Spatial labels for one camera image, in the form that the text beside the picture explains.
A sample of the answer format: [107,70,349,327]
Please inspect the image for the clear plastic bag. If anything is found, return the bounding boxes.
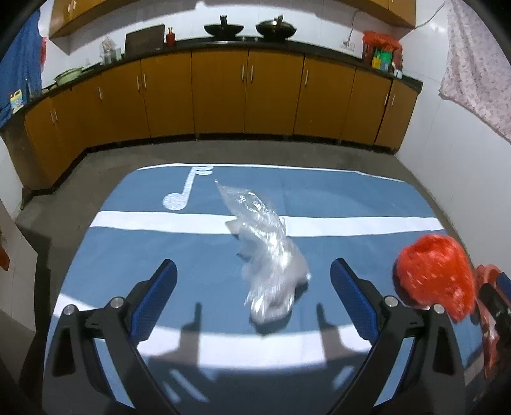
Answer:
[214,179,312,325]

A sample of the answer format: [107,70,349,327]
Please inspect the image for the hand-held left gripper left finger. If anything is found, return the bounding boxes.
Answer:
[42,259,180,415]

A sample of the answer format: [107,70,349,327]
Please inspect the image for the black lidded wok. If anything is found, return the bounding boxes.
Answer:
[255,14,298,40]

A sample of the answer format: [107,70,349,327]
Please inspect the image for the clear bag with utensils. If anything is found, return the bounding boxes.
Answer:
[99,37,122,64]

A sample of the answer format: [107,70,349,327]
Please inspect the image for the red plastic basin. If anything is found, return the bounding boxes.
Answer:
[474,263,504,380]

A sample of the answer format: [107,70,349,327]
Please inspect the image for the brown lower kitchen cabinets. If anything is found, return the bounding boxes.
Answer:
[24,48,420,190]

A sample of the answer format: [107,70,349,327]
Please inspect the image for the brown kitchen cabinets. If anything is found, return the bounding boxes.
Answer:
[50,0,416,38]
[24,48,420,190]

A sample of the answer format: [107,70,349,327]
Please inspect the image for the red plastic bag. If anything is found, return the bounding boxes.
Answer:
[393,235,477,322]
[362,31,403,70]

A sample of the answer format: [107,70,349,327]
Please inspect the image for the red cloth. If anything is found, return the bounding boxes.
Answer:
[0,227,11,272]

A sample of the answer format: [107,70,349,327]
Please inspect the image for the black kitchen countertop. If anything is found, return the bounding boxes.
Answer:
[10,35,424,116]

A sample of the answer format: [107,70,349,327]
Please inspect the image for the brown cutting board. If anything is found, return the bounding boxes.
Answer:
[125,24,166,57]

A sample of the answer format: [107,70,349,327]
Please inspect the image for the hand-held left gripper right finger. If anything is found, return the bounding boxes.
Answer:
[329,257,468,415]

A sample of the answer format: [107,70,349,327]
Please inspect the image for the blue mat with white print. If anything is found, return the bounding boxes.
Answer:
[48,163,485,415]

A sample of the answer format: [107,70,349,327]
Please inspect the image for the green basin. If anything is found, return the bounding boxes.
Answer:
[54,67,84,85]

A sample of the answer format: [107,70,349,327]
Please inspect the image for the pink floral cloth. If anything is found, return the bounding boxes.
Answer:
[439,0,511,144]

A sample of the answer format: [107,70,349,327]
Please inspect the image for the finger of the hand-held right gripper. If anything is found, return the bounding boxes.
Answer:
[478,272,511,344]

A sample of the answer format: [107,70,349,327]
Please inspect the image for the blue hanging cloth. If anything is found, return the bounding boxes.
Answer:
[0,10,44,128]

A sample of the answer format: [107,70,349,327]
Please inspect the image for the brown upper kitchen cabinets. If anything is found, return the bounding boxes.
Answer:
[50,0,416,38]

